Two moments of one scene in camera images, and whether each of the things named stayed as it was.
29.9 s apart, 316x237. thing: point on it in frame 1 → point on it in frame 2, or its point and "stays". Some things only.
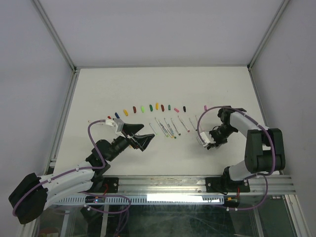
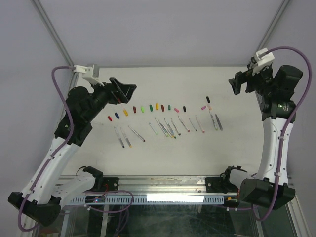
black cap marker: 212,145 → 214,123
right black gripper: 217,141 → 240,78
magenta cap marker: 199,123 stays
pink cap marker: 188,131 stays
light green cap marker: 154,129 stays
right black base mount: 225,184 stays
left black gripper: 141,141 → 115,92
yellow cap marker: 171,136 stays
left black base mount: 109,185 stays
